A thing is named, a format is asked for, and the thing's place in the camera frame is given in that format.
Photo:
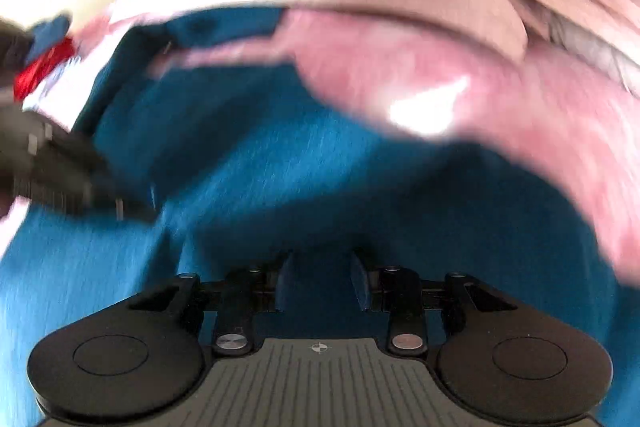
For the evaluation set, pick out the folded red garment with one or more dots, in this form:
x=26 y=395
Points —
x=32 y=75

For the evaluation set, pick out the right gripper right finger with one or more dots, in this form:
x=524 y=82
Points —
x=396 y=292

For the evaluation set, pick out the blue knit sweater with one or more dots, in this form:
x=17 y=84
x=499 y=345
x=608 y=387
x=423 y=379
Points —
x=245 y=164

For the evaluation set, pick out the pink floral bed blanket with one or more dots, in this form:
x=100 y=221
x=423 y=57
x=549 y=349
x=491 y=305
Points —
x=552 y=114

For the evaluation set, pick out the folded white garment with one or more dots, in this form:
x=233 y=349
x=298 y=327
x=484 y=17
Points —
x=62 y=94

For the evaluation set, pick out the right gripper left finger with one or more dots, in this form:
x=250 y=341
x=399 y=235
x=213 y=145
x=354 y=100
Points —
x=246 y=293

